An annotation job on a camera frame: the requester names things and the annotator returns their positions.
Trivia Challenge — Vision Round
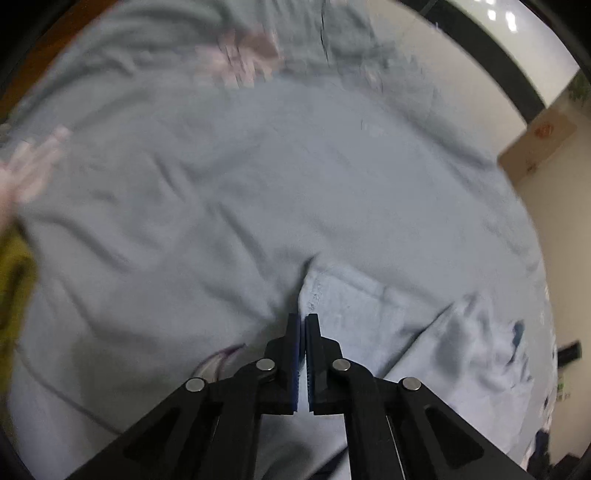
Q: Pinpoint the light blue sweatshirt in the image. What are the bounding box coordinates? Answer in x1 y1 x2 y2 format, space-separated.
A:
298 262 534 453

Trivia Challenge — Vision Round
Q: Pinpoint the blue-grey floral bed sheet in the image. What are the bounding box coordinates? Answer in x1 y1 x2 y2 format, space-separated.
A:
1 1 556 479

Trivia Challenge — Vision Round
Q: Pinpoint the yellow-green garment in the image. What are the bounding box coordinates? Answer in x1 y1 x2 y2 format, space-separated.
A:
0 226 37 396

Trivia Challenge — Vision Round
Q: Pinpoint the cardboard box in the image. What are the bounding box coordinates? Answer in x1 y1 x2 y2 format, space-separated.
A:
498 107 577 187

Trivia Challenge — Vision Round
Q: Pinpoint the orange wooden headboard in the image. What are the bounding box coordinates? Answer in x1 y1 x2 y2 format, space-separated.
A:
1 1 115 119

